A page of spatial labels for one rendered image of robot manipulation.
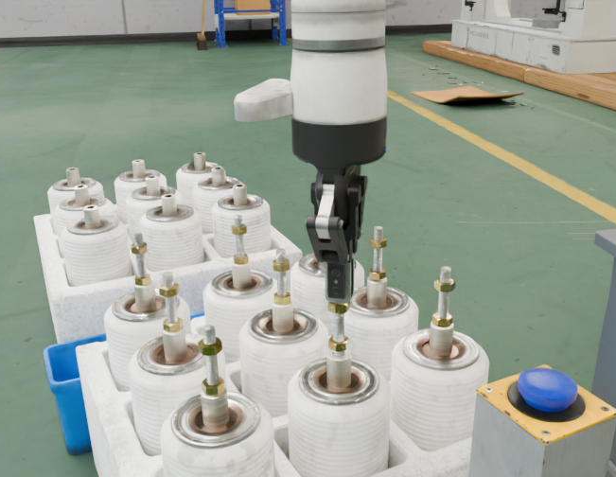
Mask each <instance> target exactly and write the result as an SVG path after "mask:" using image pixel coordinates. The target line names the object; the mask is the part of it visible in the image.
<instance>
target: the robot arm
mask: <svg viewBox="0 0 616 477"><path fill-rule="evenodd" d="M291 11H292V13H291V28H292V48H293V50H292V62H291V71H290V81H288V80H286V79H269V80H266V81H264V82H262V83H260V84H258V85H257V86H255V87H253V88H250V89H248V90H246V91H244V92H242V93H240V94H238V95H236V98H235V100H234V105H235V120H236V121H241V122H258V121H264V120H269V119H274V118H278V117H282V116H285V115H291V135H292V152H293V155H294V156H295V157H296V158H297V159H298V160H300V161H301V162H304V163H310V164H312V165H314V166H315V167H316V168H317V174H316V182H312V184H311V187H310V199H311V203H312V204H313V205H314V215H308V216H307V219H306V228H307V230H308V236H309V239H310V242H311V245H312V249H313V252H314V255H315V257H316V260H317V262H321V263H323V262H324V263H325V287H326V300H327V301H328V302H333V303H343V304H346V303H348V302H349V301H350V299H351V296H352V294H353V292H354V290H355V256H354V254H356V252H357V250H358V247H359V244H358V239H360V238H361V234H362V230H361V225H362V223H363V208H364V201H365V192H366V190H367V185H368V179H367V176H366V175H361V165H366V164H370V163H373V162H376V161H377V160H379V159H380V158H381V157H382V156H383V155H384V154H385V153H386V131H387V68H386V61H385V48H384V46H385V0H291Z"/></svg>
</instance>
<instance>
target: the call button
mask: <svg viewBox="0 0 616 477"><path fill-rule="evenodd" d="M518 389H519V392H520V394H521V395H522V397H523V399H524V400H525V402H526V403H527V404H529V405H530V406H532V407H533V408H536V409H538V410H540V411H544V412H561V411H563V410H565V409H567V408H568V407H569V405H572V404H573V403H574V402H575V401H576V397H577V391H578V387H577V384H576V383H575V381H574V380H573V379H572V378H570V377H569V376H567V375H566V374H564V373H562V372H560V371H557V370H554V369H551V368H545V367H537V368H531V369H528V370H525V371H523V372H522V373H521V374H520V375H519V382H518Z"/></svg>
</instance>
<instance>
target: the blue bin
mask: <svg viewBox="0 0 616 477"><path fill-rule="evenodd" d="M189 316H190V321H191V320H192V319H194V318H198V317H202V316H205V313H204V311H201V312H197V313H192V314H190V315H189ZM106 341H107V336H106V333H103V334H98V335H95V336H91V337H86V338H82V339H77V340H74V341H69V342H65V343H60V344H53V345H51V346H49V347H47V348H46V349H45V350H44V353H43V354H44V363H45V368H46V373H47V378H48V383H49V388H50V391H51V392H52V393H54V395H55V399H56V402H57V406H58V411H59V415H60V419H61V423H62V430H63V434H64V439H65V443H66V447H67V450H68V452H69V454H70V455H75V456H76V455H81V454H84V453H86V452H90V451H93V449H92V443H91V437H90V432H89V426H88V420H87V415H86V410H85V404H84V398H83V393H82V387H81V381H80V375H79V365H78V359H77V353H76V348H77V347H78V346H80V345H88V344H91V343H95V342H99V343H103V342H106Z"/></svg>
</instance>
